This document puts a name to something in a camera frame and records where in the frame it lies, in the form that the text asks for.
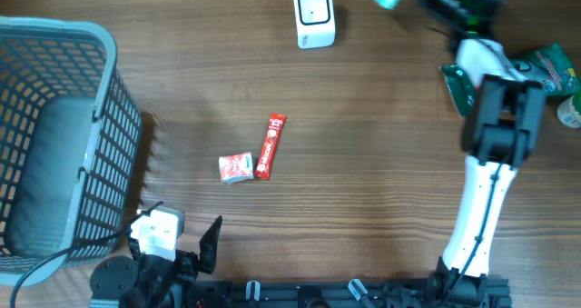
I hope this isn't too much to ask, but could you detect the red white snack packet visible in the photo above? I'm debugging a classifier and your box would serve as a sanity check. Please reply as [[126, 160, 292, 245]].
[[219, 152, 254, 184]]

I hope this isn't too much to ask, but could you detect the green 3M package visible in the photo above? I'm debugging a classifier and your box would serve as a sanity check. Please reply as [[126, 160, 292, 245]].
[[439, 43, 580, 117]]

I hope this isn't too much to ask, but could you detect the red stick sachet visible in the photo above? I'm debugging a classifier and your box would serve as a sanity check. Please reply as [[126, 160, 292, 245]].
[[254, 113, 287, 180]]

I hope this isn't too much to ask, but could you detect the green lid jar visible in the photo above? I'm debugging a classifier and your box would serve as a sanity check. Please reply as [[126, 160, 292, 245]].
[[557, 93, 581, 129]]

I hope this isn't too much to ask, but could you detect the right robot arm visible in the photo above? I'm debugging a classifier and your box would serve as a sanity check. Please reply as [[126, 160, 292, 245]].
[[417, 0, 546, 307]]

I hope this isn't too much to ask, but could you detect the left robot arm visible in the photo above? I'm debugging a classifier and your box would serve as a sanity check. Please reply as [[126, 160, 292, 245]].
[[89, 216, 222, 308]]

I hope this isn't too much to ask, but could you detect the white barcode scanner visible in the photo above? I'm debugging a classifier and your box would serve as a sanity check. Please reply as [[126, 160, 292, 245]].
[[293, 0, 336, 50]]

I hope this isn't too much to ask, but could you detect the grey plastic mesh basket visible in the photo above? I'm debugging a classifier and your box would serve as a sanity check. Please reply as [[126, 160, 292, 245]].
[[1, 17, 143, 286]]

